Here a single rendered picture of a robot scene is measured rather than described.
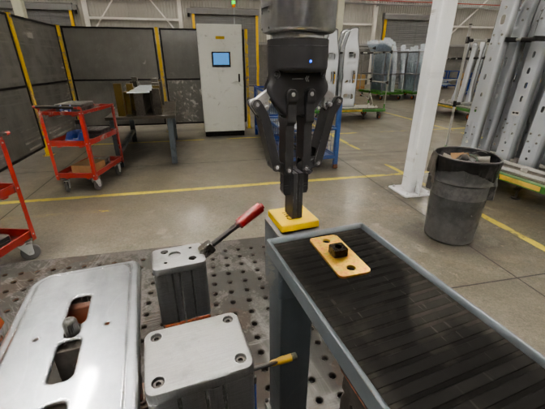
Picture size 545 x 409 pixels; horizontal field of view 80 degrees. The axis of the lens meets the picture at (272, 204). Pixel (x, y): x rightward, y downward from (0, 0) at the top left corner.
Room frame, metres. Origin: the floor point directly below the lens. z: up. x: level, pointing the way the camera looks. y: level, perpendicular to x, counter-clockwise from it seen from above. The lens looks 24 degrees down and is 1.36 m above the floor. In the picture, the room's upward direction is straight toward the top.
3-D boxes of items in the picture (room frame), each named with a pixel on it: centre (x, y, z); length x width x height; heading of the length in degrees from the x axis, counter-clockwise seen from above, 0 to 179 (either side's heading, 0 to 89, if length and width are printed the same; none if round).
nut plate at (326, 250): (0.32, -0.08, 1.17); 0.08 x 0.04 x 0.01; 17
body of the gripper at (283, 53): (0.44, -0.03, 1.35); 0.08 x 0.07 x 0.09; 110
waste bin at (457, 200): (2.46, -1.51, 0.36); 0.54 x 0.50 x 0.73; 102
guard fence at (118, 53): (7.13, 2.25, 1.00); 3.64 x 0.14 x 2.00; 102
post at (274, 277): (0.44, -0.03, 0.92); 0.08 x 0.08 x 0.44; 20
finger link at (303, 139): (0.45, -0.04, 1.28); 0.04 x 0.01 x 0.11; 20
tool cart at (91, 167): (3.78, 2.20, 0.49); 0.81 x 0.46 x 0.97; 0
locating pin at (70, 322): (0.37, 0.30, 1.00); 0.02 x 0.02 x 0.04
